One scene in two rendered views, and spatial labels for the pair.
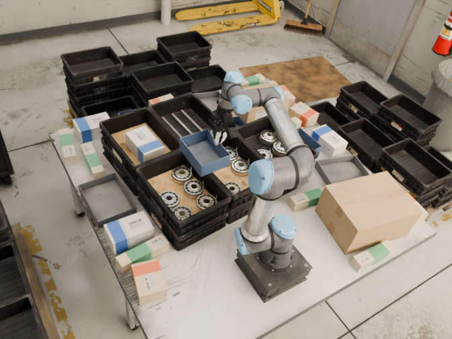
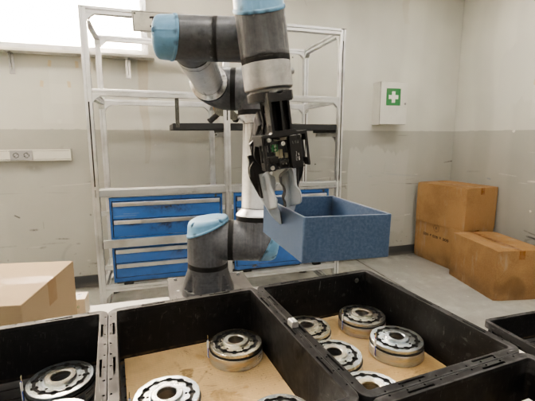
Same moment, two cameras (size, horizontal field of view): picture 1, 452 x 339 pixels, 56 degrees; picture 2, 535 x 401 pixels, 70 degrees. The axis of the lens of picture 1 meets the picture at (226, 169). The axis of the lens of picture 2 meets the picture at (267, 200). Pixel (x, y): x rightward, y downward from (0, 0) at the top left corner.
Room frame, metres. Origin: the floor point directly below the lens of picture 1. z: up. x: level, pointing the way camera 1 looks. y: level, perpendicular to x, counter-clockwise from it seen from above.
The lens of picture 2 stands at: (2.06, 0.26, 1.26)
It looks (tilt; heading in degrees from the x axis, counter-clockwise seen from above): 9 degrees down; 202
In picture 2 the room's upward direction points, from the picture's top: straight up
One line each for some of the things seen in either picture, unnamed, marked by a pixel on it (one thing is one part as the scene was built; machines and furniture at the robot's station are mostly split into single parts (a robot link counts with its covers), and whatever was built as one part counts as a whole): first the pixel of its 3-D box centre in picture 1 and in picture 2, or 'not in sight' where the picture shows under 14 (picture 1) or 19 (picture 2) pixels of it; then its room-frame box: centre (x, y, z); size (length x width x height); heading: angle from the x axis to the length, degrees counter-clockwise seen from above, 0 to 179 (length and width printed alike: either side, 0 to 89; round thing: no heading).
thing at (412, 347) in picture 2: (169, 198); (396, 339); (1.32, 0.25, 0.86); 0.10 x 0.10 x 0.01
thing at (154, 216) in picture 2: not in sight; (169, 236); (0.02, -1.24, 0.60); 0.72 x 0.03 x 0.56; 128
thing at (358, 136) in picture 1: (362, 154); not in sight; (2.55, -1.02, 0.31); 0.40 x 0.30 x 0.34; 38
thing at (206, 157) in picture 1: (204, 152); (320, 223); (1.42, 0.11, 1.10); 0.20 x 0.15 x 0.07; 39
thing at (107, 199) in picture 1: (107, 198); not in sight; (1.36, 0.57, 0.73); 0.27 x 0.20 x 0.05; 40
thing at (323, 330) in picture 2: (206, 202); (306, 327); (1.34, 0.07, 0.86); 0.10 x 0.10 x 0.01
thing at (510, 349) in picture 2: (183, 184); (365, 318); (1.37, 0.19, 0.92); 0.40 x 0.30 x 0.02; 44
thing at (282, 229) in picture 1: (280, 233); (210, 238); (1.14, -0.28, 0.97); 0.13 x 0.12 x 0.14; 114
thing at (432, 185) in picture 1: (403, 183); not in sight; (2.24, -1.27, 0.37); 0.40 x 0.30 x 0.45; 38
